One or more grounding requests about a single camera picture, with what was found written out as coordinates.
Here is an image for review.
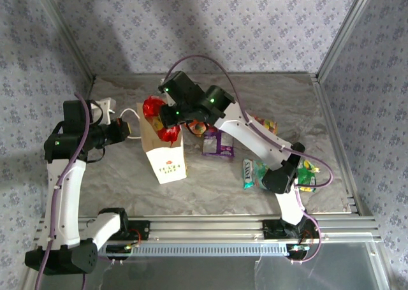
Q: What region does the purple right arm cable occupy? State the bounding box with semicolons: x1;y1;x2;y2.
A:
165;54;335;265

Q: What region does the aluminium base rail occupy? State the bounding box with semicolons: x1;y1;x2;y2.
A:
33;215;383;245

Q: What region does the white paper bag green print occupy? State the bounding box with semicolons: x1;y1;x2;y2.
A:
120;101;188;185

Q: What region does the aluminium side rail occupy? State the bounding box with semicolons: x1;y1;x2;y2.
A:
312;73;366;216

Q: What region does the grey slotted cable duct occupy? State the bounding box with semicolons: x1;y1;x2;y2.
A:
97;241;293;258

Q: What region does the translucent grey panel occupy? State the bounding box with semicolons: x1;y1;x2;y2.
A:
30;256;388;290

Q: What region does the purple snack pack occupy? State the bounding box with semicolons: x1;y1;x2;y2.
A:
201;127;236;158

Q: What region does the small circuit board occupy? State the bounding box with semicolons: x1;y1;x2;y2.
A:
105;243;134;261
286;243;312;262

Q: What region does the aluminium frame post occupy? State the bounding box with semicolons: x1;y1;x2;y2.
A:
316;0;379;83
33;0;97;82

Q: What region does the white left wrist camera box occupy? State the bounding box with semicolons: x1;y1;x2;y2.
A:
92;97;116;125

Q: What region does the red snack pack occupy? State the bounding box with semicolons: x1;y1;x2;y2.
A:
142;95;182;144

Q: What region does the teal Fox's candy bag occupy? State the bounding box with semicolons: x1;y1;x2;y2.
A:
242;158;270;191

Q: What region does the orange Fox's candy bag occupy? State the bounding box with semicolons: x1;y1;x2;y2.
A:
245;116;278;136

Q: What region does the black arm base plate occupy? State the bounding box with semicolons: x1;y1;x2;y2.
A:
92;219;151;242
261;219;321;240

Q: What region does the green chips bag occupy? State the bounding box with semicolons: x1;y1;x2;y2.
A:
295;159;321;194

